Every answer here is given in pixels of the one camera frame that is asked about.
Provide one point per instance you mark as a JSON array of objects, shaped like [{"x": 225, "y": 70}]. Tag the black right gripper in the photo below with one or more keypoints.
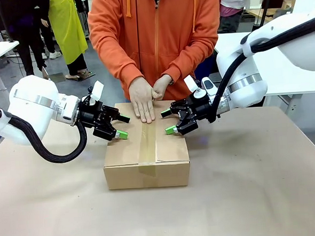
[{"x": 194, "y": 110}]

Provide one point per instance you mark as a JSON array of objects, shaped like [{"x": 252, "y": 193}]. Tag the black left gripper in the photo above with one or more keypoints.
[{"x": 98, "y": 119}]

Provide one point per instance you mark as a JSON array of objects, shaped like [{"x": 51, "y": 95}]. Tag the brown cardboard shipping box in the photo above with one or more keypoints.
[{"x": 127, "y": 157}]

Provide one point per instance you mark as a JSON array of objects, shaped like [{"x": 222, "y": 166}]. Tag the clear packing tape strip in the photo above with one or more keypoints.
[{"x": 148, "y": 148}]

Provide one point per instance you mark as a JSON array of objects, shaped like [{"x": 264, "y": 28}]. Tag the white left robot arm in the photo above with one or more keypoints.
[{"x": 33, "y": 101}]

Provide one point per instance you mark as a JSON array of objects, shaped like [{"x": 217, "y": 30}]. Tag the person's right forearm orange sleeve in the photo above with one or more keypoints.
[{"x": 125, "y": 69}]

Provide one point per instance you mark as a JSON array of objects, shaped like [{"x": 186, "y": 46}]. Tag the person's left forearm orange sleeve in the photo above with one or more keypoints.
[{"x": 191, "y": 59}]

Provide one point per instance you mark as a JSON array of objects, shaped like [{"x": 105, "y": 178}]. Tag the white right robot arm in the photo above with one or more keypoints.
[{"x": 297, "y": 42}]

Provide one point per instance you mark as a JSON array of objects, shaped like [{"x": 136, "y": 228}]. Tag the person's right hand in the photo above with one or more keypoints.
[{"x": 143, "y": 100}]

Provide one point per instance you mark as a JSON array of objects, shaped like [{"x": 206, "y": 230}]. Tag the person's left hand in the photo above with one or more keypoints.
[{"x": 162, "y": 87}]

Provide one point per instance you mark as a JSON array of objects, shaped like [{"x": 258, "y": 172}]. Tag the person in orange hoodie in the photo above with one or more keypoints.
[{"x": 152, "y": 30}]

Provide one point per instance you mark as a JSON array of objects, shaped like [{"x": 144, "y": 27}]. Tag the person in yellow apron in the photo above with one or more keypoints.
[{"x": 66, "y": 27}]

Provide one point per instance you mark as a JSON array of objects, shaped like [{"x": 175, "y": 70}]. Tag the white table with rounded corner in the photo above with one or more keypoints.
[{"x": 278, "y": 84}]

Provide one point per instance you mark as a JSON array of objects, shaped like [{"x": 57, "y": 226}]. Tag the person in white red top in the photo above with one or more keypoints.
[{"x": 233, "y": 3}]

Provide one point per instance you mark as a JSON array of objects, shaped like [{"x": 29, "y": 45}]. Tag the person in dark clothes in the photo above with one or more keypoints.
[{"x": 25, "y": 29}]

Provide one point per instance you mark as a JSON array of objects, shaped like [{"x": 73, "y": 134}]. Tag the black vertical pole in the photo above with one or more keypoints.
[{"x": 264, "y": 1}]

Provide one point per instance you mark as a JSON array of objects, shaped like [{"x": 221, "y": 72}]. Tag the stacked cardboard boxes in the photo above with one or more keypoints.
[{"x": 289, "y": 4}]

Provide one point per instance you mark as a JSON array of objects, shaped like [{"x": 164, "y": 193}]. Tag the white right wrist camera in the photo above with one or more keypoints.
[{"x": 195, "y": 87}]

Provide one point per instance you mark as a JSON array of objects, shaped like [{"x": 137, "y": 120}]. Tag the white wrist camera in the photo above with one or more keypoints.
[
  {"x": 97, "y": 91},
  {"x": 195, "y": 87}
]

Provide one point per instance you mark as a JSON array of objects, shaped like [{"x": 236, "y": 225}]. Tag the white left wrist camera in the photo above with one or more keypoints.
[{"x": 97, "y": 91}]

